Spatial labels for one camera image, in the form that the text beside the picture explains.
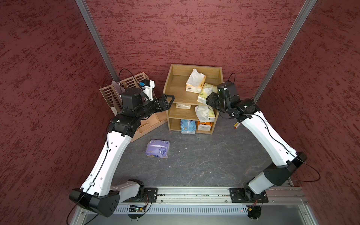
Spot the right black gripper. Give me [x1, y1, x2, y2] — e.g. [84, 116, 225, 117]
[207, 91, 231, 112]

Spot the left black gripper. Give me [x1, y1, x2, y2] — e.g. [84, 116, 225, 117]
[135, 95, 174, 119]

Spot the small beige tissue box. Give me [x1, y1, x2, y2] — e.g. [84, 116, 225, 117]
[176, 103, 191, 110]

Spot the yellow green tissue pack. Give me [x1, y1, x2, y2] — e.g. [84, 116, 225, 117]
[197, 83, 218, 104]

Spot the white yellow tissue pack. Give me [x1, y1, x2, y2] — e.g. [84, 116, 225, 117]
[195, 106, 216, 122]

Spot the orange white tissue box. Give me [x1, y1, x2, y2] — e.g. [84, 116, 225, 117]
[186, 68, 206, 94]

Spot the purple tissue pack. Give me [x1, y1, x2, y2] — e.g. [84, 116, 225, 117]
[145, 139, 170, 158]

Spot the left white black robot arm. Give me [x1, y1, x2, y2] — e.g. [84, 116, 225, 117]
[69, 87, 175, 217]

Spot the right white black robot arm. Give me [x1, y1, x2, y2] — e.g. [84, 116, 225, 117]
[206, 81, 307, 201]

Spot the wooden three-tier shelf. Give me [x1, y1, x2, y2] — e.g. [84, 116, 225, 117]
[163, 64, 224, 131]

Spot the blue tissue pack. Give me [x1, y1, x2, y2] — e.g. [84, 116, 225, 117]
[181, 120, 197, 135]

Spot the red tipped marker pen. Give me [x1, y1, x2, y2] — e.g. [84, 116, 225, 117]
[234, 123, 241, 129]

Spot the lavender paper folder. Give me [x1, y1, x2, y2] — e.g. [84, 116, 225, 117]
[112, 80, 125, 95]

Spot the wooden slotted desk organizer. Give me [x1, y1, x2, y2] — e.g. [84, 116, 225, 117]
[99, 72, 168, 143]

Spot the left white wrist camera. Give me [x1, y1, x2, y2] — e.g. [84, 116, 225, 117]
[139, 79, 155, 101]

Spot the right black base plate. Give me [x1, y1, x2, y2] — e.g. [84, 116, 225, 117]
[229, 187, 269, 204]

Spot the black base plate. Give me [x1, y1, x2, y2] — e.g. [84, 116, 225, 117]
[140, 187, 158, 203]
[229, 187, 269, 204]

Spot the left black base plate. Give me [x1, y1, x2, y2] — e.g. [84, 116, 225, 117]
[140, 187, 158, 203]

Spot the right corner aluminium post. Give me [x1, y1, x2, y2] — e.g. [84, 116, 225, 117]
[253, 0, 317, 102]

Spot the corner aluminium post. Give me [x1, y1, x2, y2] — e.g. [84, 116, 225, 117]
[253, 0, 317, 102]
[75, 0, 119, 82]

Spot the left corner aluminium post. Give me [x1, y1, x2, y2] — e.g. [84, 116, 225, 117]
[75, 0, 119, 82]

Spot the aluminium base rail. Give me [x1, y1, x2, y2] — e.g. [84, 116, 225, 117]
[80, 185, 310, 206]

